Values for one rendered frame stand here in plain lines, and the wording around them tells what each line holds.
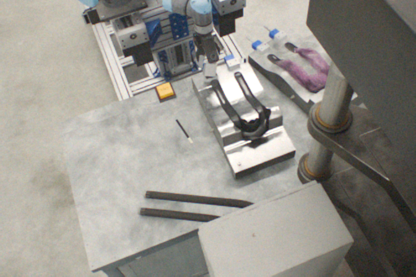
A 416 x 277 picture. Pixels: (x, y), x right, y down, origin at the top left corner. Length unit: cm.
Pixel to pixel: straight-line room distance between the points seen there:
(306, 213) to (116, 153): 108
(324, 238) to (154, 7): 152
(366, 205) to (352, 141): 26
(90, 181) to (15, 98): 162
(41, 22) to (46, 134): 108
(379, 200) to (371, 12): 70
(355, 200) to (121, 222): 91
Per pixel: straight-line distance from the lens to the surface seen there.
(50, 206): 285
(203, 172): 181
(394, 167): 102
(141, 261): 192
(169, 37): 233
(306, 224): 101
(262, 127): 181
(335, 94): 95
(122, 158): 190
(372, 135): 105
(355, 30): 71
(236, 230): 99
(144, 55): 223
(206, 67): 193
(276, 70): 198
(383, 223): 124
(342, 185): 126
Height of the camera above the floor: 241
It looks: 57 degrees down
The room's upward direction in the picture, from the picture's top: 8 degrees counter-clockwise
